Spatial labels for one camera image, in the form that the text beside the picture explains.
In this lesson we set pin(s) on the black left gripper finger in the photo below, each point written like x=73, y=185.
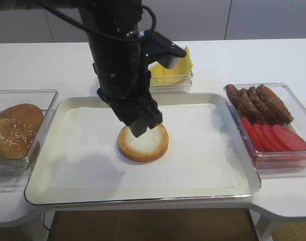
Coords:
x=138, y=127
x=151, y=116

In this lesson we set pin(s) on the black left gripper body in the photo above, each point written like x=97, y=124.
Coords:
x=123, y=78

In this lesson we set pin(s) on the bun half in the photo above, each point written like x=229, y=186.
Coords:
x=148, y=147

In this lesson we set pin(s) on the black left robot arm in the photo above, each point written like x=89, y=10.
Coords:
x=102, y=21

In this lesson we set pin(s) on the flat yellow cheese slices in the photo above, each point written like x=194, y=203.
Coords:
x=163, y=76

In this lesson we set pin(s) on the clear cheese container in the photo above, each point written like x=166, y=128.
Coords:
x=184, y=87

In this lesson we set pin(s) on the upright yellow cheese slice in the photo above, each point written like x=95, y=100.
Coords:
x=184, y=65

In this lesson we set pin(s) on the white paper tray liner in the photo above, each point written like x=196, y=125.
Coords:
x=187, y=150

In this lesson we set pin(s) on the white metal tray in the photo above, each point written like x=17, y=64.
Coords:
x=40, y=189

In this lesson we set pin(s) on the back beef patty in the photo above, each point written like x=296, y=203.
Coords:
x=232, y=94

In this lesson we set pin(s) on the beef patty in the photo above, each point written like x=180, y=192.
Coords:
x=254, y=115
x=275, y=104
x=232, y=94
x=261, y=106

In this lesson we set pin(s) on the back tomato slice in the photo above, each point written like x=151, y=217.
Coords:
x=251, y=134

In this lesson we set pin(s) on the tomato slice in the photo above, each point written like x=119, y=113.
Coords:
x=251, y=134
x=260, y=137
x=287, y=139
x=269, y=137

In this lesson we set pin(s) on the brown bun back right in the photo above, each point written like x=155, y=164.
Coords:
x=28, y=114

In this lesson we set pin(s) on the clear plastic bun container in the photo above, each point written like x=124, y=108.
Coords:
x=45, y=100

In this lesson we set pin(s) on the front beef patty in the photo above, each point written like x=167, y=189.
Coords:
x=275, y=104

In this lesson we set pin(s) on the clear meat tomato container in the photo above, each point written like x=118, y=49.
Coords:
x=276, y=159

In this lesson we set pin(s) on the sesame top bun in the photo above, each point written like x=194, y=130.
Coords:
x=15, y=139

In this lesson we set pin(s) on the front tomato slice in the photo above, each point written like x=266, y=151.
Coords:
x=287, y=139

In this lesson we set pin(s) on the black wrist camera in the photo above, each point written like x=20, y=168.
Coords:
x=158, y=48

